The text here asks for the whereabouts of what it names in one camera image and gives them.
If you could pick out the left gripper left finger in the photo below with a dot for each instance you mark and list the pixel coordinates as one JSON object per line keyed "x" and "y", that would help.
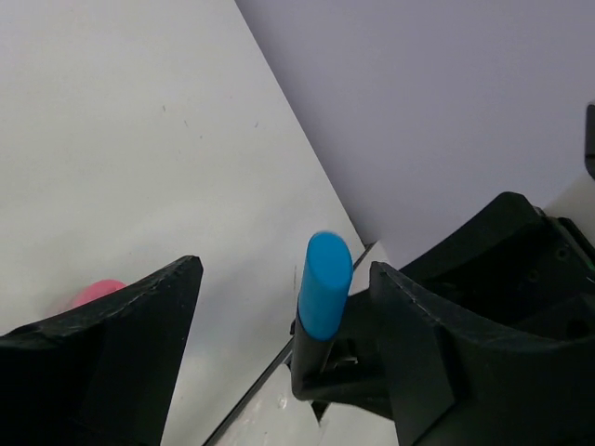
{"x": 103, "y": 373}

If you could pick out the pink glitter jar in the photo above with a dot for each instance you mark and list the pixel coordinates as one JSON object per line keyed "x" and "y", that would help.
{"x": 96, "y": 291}

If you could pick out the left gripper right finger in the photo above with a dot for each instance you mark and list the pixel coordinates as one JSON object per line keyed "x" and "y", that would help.
{"x": 456, "y": 378}

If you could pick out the blue highlighter marker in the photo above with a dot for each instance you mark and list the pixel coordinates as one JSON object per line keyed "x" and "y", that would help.
{"x": 322, "y": 298}

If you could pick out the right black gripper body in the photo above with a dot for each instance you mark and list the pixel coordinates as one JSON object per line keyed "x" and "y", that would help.
{"x": 511, "y": 264}

